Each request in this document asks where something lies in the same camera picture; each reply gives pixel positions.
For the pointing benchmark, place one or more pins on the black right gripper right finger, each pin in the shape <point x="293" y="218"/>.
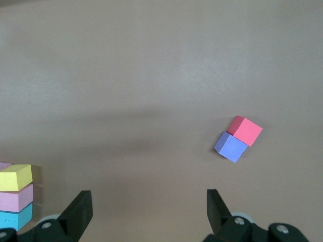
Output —
<point x="218" y="216"/>

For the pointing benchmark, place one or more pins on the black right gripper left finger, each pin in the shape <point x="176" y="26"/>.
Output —
<point x="75" y="216"/>

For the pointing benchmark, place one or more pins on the pink foam cube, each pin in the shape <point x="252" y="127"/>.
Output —
<point x="4" y="166"/>
<point x="15" y="200"/>

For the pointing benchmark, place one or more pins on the light blue dented foam cube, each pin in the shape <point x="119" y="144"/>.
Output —
<point x="12" y="219"/>

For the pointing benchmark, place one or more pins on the yellow foam cube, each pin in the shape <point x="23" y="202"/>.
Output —
<point x="15" y="177"/>

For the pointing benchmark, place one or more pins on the purple foam cube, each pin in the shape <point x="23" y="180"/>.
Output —
<point x="232" y="148"/>

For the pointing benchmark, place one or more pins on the red foam cube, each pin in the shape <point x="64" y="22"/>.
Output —
<point x="247" y="132"/>

